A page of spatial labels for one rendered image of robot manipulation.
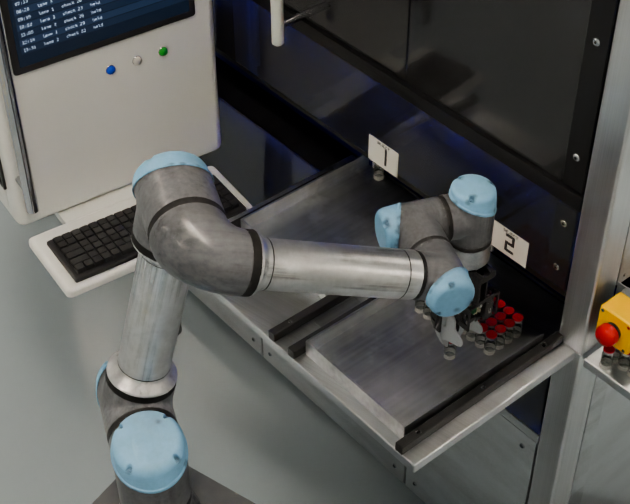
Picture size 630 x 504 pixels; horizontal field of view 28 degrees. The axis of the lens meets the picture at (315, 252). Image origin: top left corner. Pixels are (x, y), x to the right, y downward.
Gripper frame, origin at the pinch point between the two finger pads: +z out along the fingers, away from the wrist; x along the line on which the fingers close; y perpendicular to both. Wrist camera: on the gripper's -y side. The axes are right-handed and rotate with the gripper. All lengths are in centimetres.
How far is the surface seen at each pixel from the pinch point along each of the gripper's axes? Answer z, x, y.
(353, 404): 5.4, -20.6, -2.1
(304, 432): 93, 15, -60
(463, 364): 5.1, 0.6, 3.6
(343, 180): 5, 18, -50
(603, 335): -7.1, 14.8, 21.4
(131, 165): 8, -12, -85
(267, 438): 93, 6, -64
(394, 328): 5.1, -2.9, -10.9
